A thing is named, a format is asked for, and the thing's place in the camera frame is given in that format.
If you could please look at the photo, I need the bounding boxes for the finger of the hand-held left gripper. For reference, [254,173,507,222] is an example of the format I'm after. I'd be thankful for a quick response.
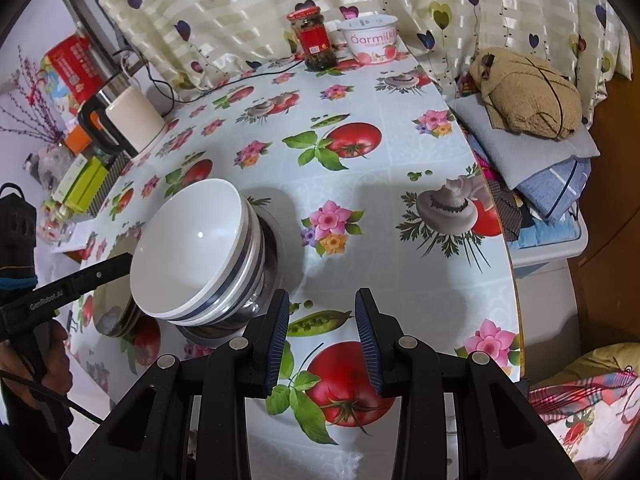
[69,253,134,299]

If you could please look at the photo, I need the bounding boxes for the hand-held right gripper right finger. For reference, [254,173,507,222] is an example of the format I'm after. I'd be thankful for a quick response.
[354,287,583,480]

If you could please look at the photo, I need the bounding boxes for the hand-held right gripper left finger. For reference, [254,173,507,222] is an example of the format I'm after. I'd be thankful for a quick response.
[60,290,292,480]

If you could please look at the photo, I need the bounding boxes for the plain beige plate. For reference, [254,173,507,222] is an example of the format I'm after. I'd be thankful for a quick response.
[94,255,135,337]

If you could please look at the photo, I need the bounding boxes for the stainless steel bowl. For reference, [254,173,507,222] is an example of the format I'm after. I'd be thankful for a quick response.
[177,210,287,347]

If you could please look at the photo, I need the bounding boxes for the white bowl with blue stripes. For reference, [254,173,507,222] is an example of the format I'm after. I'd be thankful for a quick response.
[130,179,258,318]
[165,205,266,324]

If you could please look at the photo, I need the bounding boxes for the person's left hand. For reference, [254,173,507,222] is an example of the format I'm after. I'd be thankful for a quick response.
[0,319,72,411]

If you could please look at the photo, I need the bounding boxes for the clear glass jar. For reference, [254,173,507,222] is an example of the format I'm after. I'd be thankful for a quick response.
[37,200,76,243]

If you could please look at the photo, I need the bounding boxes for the clear plastic bag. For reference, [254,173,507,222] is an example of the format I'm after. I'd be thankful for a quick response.
[25,145,72,188]

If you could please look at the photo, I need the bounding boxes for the slim white green box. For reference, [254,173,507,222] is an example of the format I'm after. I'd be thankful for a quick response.
[52,155,101,201]

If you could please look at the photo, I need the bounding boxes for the lime green box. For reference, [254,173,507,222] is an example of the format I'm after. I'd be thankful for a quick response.
[62,157,111,211]

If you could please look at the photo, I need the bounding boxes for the zigzag patterned box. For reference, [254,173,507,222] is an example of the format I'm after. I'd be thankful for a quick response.
[90,152,131,216]

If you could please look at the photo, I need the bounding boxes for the purple flower branches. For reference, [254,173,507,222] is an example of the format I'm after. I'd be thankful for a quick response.
[0,55,67,146]

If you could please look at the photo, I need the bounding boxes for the white kettle base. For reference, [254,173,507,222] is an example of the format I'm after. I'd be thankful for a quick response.
[130,120,172,162]

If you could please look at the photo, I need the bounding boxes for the printed vegetable tablecloth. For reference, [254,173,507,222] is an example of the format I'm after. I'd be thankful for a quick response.
[50,52,523,480]

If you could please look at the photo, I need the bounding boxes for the white electric kettle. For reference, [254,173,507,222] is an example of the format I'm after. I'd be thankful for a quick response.
[77,85,166,158]

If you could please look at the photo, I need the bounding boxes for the red printed box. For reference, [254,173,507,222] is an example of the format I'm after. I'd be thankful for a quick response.
[45,35,108,106]

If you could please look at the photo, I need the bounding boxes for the white plastic storage bin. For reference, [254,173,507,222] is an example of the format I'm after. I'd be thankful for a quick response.
[507,210,587,282]

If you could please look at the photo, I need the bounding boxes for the plaid cloth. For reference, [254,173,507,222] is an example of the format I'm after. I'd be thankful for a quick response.
[527,360,640,427]

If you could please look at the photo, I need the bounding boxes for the yellow cushion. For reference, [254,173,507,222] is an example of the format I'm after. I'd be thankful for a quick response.
[555,342,640,387]

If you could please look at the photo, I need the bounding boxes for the blue folded cloth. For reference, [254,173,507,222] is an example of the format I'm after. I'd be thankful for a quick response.
[515,157,592,223]

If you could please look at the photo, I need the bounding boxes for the printed blanket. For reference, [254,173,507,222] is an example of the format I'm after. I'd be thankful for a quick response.
[542,400,640,463]

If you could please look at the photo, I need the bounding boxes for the grey folded cloth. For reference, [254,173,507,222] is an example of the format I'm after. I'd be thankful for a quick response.
[450,95,601,186]

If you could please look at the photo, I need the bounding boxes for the wooden cabinet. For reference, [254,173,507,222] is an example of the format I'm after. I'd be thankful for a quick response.
[570,75,640,361]

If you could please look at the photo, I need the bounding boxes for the brown knitted bag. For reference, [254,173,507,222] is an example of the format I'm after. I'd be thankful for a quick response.
[469,47,585,140]

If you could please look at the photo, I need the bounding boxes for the white yogurt tub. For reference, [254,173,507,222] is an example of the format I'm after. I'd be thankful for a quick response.
[336,15,399,66]

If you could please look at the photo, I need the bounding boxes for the red lid sauce jar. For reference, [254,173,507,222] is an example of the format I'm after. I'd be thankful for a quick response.
[286,6,337,72]

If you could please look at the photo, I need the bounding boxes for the heart print curtain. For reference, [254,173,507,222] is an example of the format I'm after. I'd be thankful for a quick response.
[75,0,631,93]

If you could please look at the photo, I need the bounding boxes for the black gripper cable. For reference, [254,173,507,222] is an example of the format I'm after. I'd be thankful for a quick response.
[0,369,108,428]

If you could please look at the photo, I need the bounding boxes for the black power cable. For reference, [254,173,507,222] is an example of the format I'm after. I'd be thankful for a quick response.
[112,50,307,106]

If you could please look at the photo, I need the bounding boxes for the metal frame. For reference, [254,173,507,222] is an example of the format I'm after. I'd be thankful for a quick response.
[60,0,146,77]

